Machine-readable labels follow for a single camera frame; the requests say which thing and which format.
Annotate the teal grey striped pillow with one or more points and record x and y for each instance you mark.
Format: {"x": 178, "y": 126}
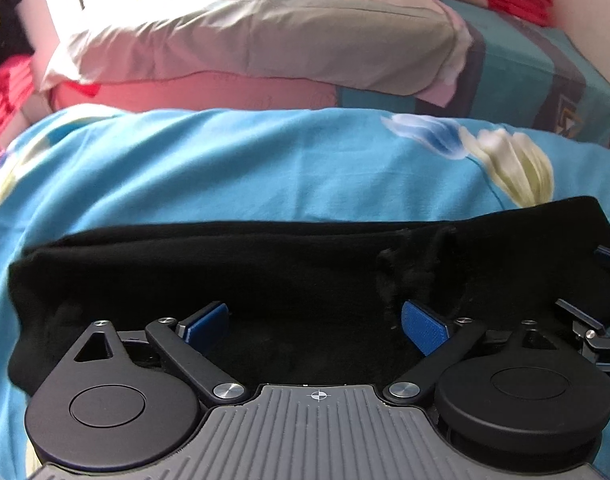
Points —
{"x": 516, "y": 73}

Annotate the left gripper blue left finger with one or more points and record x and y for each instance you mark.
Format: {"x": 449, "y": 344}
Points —
{"x": 204, "y": 328}

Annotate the blue floral bed sheet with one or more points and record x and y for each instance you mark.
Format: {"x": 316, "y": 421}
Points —
{"x": 91, "y": 166}

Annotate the black pants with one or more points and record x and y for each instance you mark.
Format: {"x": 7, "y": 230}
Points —
{"x": 310, "y": 302}

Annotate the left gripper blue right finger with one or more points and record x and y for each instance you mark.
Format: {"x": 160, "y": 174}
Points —
{"x": 424, "y": 330}

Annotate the pink red clothes pile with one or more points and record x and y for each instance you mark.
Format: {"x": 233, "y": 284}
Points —
{"x": 16, "y": 86}

